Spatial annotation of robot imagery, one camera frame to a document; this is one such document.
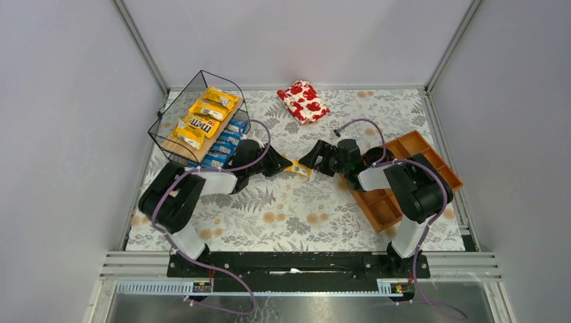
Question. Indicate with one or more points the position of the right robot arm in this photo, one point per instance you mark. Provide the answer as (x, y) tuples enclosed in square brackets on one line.
[(372, 175)]

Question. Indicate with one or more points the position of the blue m&m bag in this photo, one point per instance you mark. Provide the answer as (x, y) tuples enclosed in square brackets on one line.
[(238, 126), (231, 137), (224, 147), (216, 156), (207, 163)]

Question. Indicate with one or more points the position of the black wire wooden shelf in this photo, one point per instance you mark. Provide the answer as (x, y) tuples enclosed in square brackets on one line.
[(177, 107)]

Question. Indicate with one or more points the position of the red white floral pouch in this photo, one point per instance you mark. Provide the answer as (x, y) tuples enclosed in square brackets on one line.
[(303, 103)]

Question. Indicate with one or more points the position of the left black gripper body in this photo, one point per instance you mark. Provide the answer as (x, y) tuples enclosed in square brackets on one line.
[(269, 160)]

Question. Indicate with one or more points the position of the yellow m&m bag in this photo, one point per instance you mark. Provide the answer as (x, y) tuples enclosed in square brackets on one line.
[(216, 95), (206, 124), (208, 108), (191, 136), (299, 169)]

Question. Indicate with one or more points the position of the orange compartment tray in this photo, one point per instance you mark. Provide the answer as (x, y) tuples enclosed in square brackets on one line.
[(411, 191)]

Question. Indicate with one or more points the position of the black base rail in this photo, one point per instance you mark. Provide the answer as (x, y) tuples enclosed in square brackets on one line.
[(296, 272)]

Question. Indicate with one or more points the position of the floral table mat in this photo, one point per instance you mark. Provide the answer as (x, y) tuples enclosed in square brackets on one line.
[(290, 212)]

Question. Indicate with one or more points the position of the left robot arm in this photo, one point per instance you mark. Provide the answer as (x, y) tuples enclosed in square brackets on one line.
[(171, 198)]

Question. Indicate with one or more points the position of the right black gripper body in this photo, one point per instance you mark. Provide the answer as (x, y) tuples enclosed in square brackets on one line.
[(324, 155)]

